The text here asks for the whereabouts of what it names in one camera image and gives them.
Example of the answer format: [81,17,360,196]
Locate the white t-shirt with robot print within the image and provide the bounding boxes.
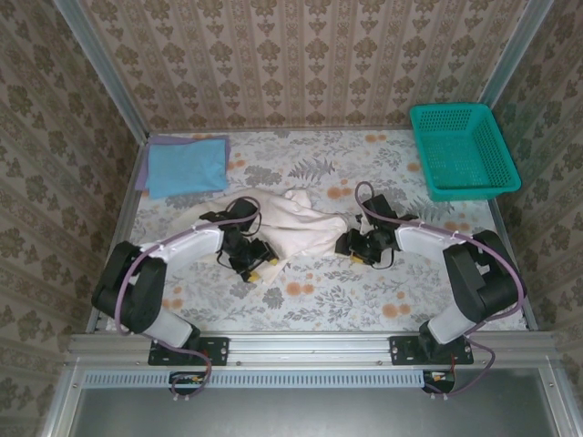
[213,188,350,288]

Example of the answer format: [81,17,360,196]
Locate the floral table cloth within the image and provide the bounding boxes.
[104,129,529,333]

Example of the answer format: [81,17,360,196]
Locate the purple folded t-shirt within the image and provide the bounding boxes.
[135,134,231,192]

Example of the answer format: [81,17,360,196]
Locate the teal plastic basket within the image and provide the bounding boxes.
[408,103,523,204]

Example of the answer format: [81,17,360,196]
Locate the grey metal shelf panel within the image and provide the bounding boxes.
[43,368,583,437]

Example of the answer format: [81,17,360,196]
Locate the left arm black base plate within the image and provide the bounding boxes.
[148,335,230,367]

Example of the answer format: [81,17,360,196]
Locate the aluminium mounting rail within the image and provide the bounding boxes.
[67,331,559,368]

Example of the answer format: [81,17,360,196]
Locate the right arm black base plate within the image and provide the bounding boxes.
[389,335,475,367]

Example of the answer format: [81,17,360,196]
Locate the aluminium table side rail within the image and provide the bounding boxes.
[489,199,539,332]
[86,134,151,336]

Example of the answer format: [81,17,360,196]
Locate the white slotted cable duct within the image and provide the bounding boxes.
[84,369,456,386]

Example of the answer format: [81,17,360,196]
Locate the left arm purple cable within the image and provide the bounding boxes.
[116,196,265,401]

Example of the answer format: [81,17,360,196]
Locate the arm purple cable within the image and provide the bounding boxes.
[353,180,529,404]
[116,196,265,401]

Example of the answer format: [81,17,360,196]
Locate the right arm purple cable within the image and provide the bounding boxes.
[353,180,529,404]

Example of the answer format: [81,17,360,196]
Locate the aluminium frame post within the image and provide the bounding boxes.
[53,0,151,142]
[480,0,555,110]

